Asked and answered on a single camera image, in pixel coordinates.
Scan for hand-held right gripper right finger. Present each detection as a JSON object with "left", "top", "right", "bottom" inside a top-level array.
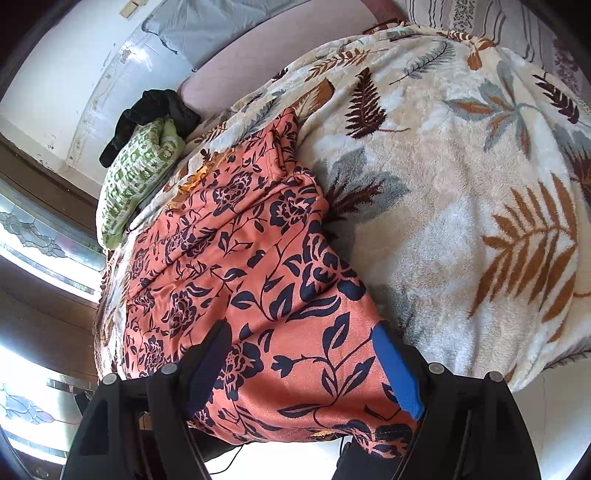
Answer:
[{"left": 372, "top": 322, "right": 542, "bottom": 480}]

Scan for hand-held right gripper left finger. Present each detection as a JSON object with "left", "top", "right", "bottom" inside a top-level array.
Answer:
[{"left": 60, "top": 320, "right": 234, "bottom": 480}]

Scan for orange floral garment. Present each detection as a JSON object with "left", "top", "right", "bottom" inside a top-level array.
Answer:
[{"left": 122, "top": 107, "right": 428, "bottom": 462}]

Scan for stained glass window pane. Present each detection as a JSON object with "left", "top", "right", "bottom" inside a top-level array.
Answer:
[
  {"left": 0, "top": 178, "right": 109, "bottom": 301},
  {"left": 0, "top": 342, "right": 100, "bottom": 462}
]

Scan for cream leaf print blanket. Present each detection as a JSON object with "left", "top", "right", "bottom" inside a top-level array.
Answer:
[{"left": 95, "top": 23, "right": 591, "bottom": 407}]

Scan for green patterned pillow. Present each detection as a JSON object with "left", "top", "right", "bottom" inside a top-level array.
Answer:
[{"left": 98, "top": 117, "right": 186, "bottom": 250}]

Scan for black cloth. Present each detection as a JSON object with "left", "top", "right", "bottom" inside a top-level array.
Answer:
[{"left": 99, "top": 89, "right": 201, "bottom": 169}]

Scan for pink bed sheet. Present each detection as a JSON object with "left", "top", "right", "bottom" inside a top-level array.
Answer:
[{"left": 178, "top": 0, "right": 409, "bottom": 121}]

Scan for striped grey white pillow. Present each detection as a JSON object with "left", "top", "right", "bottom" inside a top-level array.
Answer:
[{"left": 397, "top": 0, "right": 587, "bottom": 100}]

